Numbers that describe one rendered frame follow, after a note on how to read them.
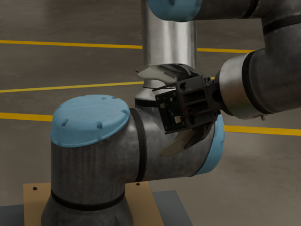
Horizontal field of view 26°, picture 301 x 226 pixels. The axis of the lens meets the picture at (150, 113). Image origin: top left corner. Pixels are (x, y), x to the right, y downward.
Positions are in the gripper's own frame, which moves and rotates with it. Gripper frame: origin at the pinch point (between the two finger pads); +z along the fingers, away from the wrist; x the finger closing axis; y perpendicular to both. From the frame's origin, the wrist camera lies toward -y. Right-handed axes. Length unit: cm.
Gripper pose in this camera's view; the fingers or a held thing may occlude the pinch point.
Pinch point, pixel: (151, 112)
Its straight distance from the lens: 108.7
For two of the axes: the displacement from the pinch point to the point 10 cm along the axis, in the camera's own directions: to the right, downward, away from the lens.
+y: -6.8, 2.1, -7.0
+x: 2.8, 9.6, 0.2
